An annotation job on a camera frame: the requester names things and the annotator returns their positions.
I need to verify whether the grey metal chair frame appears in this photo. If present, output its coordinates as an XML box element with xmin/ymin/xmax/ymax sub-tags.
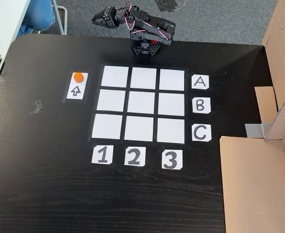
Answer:
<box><xmin>50</xmin><ymin>0</ymin><xmax>68</xmax><ymax>35</ymax></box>

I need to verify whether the paper sheet letter B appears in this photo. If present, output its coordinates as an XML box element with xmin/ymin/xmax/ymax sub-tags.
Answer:
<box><xmin>192</xmin><ymin>97</ymin><xmax>212</xmax><ymax>114</ymax></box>

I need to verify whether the paper sheet letter A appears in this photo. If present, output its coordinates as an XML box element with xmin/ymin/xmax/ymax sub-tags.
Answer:
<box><xmin>191</xmin><ymin>74</ymin><xmax>210</xmax><ymax>90</ymax></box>

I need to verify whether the paper sheet letter C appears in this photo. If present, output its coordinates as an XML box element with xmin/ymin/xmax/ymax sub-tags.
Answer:
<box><xmin>192</xmin><ymin>123</ymin><xmax>212</xmax><ymax>142</ymax></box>

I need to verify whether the red white servo cable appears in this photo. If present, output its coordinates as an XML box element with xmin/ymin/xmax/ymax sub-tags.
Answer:
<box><xmin>124</xmin><ymin>1</ymin><xmax>136</xmax><ymax>31</ymax></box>

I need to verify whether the paper sheet number 3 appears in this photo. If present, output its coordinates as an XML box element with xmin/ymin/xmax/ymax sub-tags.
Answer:
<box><xmin>161</xmin><ymin>150</ymin><xmax>184</xmax><ymax>170</ymax></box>

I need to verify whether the brown cardboard screen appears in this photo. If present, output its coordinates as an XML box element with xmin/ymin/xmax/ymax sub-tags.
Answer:
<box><xmin>219</xmin><ymin>0</ymin><xmax>285</xmax><ymax>233</ymax></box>

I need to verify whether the white arrow paper sheet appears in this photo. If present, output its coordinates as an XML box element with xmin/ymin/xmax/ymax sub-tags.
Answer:
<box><xmin>66</xmin><ymin>71</ymin><xmax>89</xmax><ymax>100</ymax></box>

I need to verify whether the paper sheet number 2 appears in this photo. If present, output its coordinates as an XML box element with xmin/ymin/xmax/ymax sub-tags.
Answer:
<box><xmin>124</xmin><ymin>146</ymin><xmax>147</xmax><ymax>167</ymax></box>

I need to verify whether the paper sheet number 1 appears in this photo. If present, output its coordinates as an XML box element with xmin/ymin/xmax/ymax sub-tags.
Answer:
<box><xmin>91</xmin><ymin>145</ymin><xmax>113</xmax><ymax>165</ymax></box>

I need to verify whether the white nine-square grid sheet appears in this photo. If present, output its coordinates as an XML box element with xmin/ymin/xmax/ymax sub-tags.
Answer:
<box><xmin>87</xmin><ymin>63</ymin><xmax>190</xmax><ymax>146</ymax></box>

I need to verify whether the seated person's leg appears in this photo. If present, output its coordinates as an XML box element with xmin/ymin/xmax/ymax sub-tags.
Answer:
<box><xmin>16</xmin><ymin>0</ymin><xmax>56</xmax><ymax>38</ymax></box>

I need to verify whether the clear tape scrap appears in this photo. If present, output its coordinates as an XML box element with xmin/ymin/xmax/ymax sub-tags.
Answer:
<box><xmin>28</xmin><ymin>99</ymin><xmax>44</xmax><ymax>116</ymax></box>
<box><xmin>0</xmin><ymin>71</ymin><xmax>11</xmax><ymax>84</ymax></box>

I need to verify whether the white side table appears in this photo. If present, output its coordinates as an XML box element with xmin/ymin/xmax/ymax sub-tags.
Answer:
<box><xmin>0</xmin><ymin>0</ymin><xmax>32</xmax><ymax>104</ymax></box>

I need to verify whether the black floor tape patch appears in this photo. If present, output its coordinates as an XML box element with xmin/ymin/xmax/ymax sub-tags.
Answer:
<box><xmin>155</xmin><ymin>0</ymin><xmax>178</xmax><ymax>13</ymax></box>

